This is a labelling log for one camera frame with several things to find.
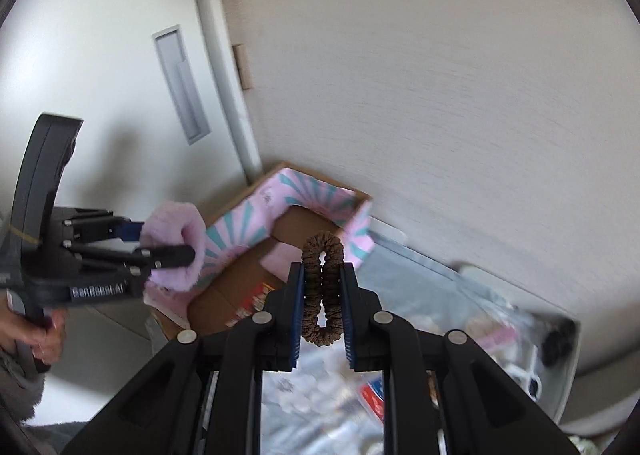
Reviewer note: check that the pink teal printed cloth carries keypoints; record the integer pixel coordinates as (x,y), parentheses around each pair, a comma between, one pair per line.
(260,207)

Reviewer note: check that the white door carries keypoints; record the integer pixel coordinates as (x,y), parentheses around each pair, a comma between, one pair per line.
(90,60)

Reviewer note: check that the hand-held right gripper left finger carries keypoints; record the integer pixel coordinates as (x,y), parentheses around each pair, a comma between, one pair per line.
(297,315)

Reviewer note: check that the beige door latch plate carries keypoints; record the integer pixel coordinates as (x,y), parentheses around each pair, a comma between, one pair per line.
(244,67)

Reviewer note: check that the clear plastic bag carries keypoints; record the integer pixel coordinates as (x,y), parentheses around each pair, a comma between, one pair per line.
(450,305)

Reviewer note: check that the floral tablecloth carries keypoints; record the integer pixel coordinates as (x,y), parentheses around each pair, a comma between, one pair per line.
(320,410)

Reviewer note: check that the cardboard box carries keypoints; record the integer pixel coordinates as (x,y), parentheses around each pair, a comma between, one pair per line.
(300,222)

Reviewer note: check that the red white packet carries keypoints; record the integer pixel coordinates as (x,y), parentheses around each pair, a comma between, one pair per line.
(372,397)

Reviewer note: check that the pink fluffy sock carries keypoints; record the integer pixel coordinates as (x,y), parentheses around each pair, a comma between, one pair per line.
(172,227)

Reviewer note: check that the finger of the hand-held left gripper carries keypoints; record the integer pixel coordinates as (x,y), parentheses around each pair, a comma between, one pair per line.
(170,256)
(127,231)

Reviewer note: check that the grey fleece clothing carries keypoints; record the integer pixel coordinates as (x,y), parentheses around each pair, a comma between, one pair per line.
(55,440)

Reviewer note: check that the grey door frame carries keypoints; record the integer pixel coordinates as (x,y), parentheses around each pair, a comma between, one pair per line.
(225,60)

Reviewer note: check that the person's left hand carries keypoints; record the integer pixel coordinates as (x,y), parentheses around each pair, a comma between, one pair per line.
(52,340)

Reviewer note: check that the brown scrunchie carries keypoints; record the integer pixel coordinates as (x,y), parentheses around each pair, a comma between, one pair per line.
(312,285)

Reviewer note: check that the black round object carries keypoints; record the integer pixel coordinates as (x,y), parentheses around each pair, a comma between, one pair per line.
(557,342)

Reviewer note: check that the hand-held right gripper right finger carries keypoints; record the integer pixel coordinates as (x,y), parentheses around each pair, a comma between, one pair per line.
(348,325)

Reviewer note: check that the red snack packet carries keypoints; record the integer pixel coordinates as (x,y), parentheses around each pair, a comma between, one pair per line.
(250,305)

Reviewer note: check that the yellow rubber band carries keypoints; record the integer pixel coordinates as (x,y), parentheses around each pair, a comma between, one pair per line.
(22,234)

